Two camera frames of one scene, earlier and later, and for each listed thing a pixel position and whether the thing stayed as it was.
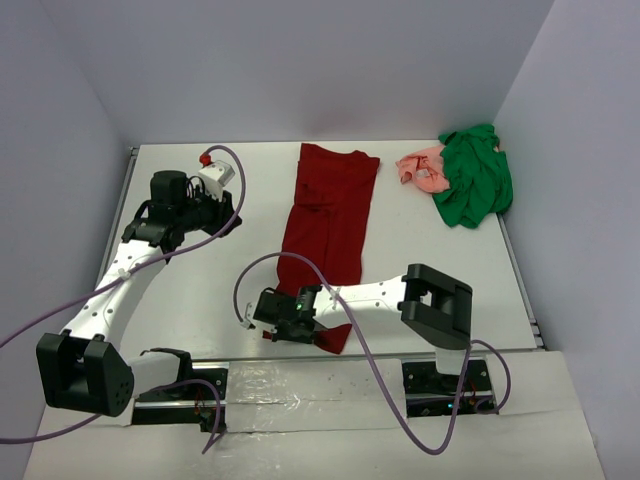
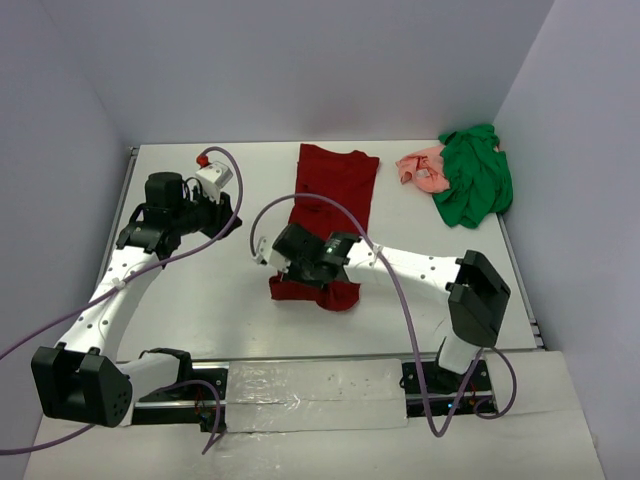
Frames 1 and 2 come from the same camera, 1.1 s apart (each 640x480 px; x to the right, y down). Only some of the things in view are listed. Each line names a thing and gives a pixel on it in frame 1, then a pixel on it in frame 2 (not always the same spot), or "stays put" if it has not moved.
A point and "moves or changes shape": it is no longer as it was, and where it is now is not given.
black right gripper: [281, 333] -> [292, 274]
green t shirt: [479, 176] stays put
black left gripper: [224, 212] stays put
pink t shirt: [426, 168] stays put
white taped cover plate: [277, 395] stays put
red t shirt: [326, 226] moves or changes shape
